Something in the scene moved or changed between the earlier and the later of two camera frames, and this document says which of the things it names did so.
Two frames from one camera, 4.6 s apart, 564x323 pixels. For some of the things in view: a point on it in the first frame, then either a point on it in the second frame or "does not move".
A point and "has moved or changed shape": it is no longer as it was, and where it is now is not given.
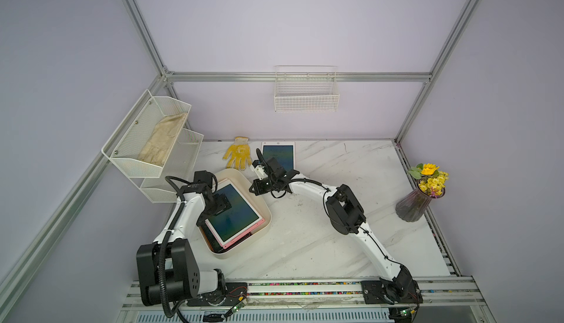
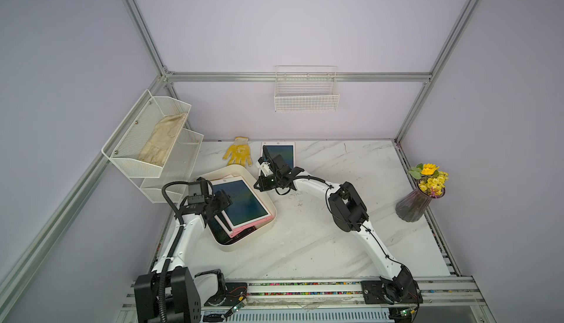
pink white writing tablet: x=283 y=151 does not move
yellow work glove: x=239 y=153 does not move
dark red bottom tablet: x=213 y=243 to x=222 y=236
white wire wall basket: x=305 y=88 does not move
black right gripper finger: x=264 y=185 does not move
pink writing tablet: x=236 y=223 has moved or changed shape
